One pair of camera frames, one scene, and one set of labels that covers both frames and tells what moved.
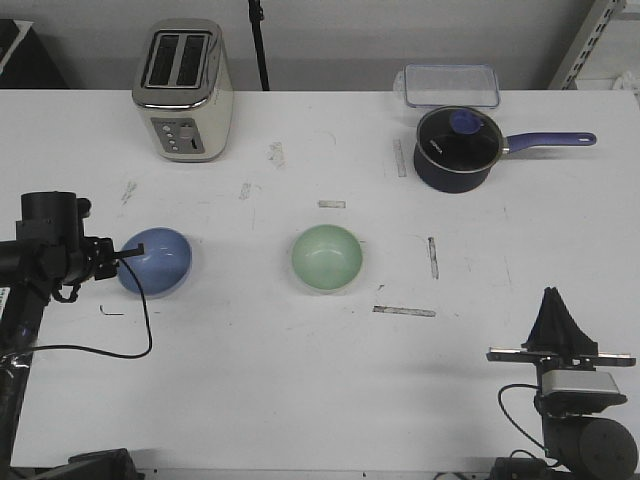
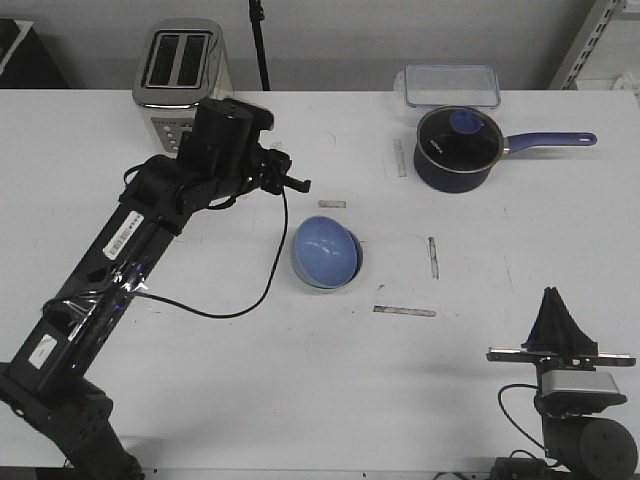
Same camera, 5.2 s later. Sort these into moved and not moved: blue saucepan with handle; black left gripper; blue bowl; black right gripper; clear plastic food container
Moved: blue bowl; black left gripper
Not moved: black right gripper; blue saucepan with handle; clear plastic food container
